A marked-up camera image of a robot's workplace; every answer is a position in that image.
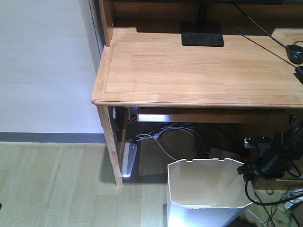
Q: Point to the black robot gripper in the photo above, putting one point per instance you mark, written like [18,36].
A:
[268,166]

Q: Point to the white plastic trash bin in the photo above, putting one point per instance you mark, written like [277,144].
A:
[205,193]

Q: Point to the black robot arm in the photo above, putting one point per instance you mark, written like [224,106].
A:
[276,155]

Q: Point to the white box under desk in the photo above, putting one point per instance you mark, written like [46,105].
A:
[222,154]

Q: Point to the black device at desk edge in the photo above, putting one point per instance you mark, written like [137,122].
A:
[299,73]

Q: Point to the white power strip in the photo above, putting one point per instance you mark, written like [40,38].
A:
[128,160]

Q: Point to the black computer mouse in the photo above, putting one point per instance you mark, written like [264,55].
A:
[295,53]

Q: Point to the black monitor with stand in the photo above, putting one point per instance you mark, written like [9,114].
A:
[201,32]

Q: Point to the light wooden desk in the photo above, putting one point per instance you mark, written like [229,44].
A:
[145,65]

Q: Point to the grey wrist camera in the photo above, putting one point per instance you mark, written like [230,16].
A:
[253,141]

